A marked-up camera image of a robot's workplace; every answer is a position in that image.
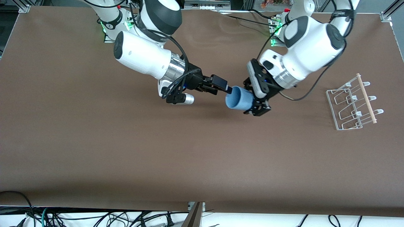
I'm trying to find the light blue plastic cup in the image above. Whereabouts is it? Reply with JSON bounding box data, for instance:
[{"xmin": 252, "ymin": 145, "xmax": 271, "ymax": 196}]
[{"xmin": 225, "ymin": 86, "xmax": 255, "ymax": 111}]

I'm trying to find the short black base cable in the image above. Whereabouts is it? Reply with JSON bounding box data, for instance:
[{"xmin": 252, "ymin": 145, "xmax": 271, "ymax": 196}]
[{"xmin": 251, "ymin": 9, "xmax": 280, "ymax": 20}]

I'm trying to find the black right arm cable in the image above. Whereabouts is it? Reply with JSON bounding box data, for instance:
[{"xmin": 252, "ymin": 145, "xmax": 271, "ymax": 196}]
[{"xmin": 84, "ymin": 0, "xmax": 202, "ymax": 100}]

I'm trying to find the teal floor cable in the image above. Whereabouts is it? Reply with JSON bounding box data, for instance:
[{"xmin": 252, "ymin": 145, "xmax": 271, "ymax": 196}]
[{"xmin": 40, "ymin": 207, "xmax": 51, "ymax": 227}]

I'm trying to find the aluminium frame profile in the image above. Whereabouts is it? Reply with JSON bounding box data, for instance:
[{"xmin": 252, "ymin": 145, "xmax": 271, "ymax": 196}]
[
  {"xmin": 18, "ymin": 0, "xmax": 32, "ymax": 14},
  {"xmin": 380, "ymin": 0, "xmax": 404, "ymax": 22}
]

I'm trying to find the brown table cover sheet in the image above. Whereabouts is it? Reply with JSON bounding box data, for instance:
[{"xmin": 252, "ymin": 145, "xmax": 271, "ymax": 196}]
[{"xmin": 0, "ymin": 6, "xmax": 404, "ymax": 218}]

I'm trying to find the white power strip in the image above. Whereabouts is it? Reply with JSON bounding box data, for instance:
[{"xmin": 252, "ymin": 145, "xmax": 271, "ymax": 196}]
[{"xmin": 184, "ymin": 0, "xmax": 231, "ymax": 10}]

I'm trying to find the white wire cup rack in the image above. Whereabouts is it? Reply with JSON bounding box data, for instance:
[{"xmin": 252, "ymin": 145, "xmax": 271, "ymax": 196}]
[{"xmin": 326, "ymin": 73, "xmax": 384, "ymax": 131}]

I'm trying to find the long black base cable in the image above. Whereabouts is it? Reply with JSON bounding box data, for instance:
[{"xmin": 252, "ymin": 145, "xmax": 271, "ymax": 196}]
[{"xmin": 219, "ymin": 12, "xmax": 273, "ymax": 27}]

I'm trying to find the black looped floor cable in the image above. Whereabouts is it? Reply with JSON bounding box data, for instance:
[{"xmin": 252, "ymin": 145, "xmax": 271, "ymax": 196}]
[{"xmin": 0, "ymin": 190, "xmax": 36, "ymax": 227}]

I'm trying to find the dark table leg post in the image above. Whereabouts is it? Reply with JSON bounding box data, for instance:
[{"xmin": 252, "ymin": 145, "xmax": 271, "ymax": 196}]
[{"xmin": 181, "ymin": 202, "xmax": 204, "ymax": 227}]

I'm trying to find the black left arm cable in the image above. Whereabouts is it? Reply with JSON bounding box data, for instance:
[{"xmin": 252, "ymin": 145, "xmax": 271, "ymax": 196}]
[{"xmin": 259, "ymin": 0, "xmax": 355, "ymax": 102}]

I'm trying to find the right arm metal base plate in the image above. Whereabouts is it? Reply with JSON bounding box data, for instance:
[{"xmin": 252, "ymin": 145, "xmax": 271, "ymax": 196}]
[{"xmin": 104, "ymin": 16, "xmax": 139, "ymax": 43}]

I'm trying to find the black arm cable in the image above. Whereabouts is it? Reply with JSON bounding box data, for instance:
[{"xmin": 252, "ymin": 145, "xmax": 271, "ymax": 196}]
[
  {"xmin": 84, "ymin": 0, "xmax": 202, "ymax": 100},
  {"xmin": 259, "ymin": 0, "xmax": 355, "ymax": 102}
]

